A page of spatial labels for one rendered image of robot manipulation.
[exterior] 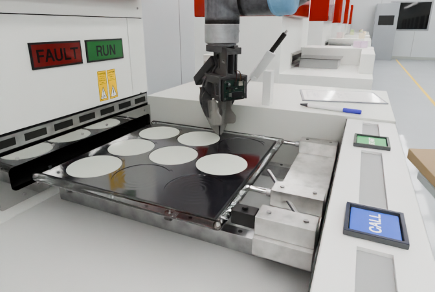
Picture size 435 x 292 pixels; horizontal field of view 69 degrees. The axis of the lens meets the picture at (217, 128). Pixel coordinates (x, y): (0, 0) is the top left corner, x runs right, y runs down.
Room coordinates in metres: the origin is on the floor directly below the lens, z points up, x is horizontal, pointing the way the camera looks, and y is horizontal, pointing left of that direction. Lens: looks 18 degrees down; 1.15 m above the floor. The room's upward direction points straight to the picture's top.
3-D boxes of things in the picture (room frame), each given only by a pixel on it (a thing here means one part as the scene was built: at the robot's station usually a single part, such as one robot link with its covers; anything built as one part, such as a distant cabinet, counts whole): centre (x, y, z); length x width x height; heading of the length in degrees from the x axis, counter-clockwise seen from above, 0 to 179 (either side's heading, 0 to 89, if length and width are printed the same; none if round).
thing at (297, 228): (0.37, -0.09, 0.89); 0.08 x 0.03 x 0.03; 66
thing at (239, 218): (0.39, -0.04, 0.90); 0.04 x 0.02 x 0.03; 66
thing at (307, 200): (0.44, -0.13, 0.89); 0.08 x 0.03 x 0.03; 66
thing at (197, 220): (0.44, 0.16, 0.90); 0.37 x 0.01 x 0.01; 66
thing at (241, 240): (0.47, 0.09, 0.84); 0.50 x 0.02 x 0.03; 66
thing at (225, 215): (0.53, -0.07, 0.90); 0.38 x 0.01 x 0.01; 156
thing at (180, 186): (0.60, 0.09, 0.90); 0.34 x 0.34 x 0.01; 66
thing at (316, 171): (0.51, -0.16, 0.87); 0.36 x 0.08 x 0.03; 156
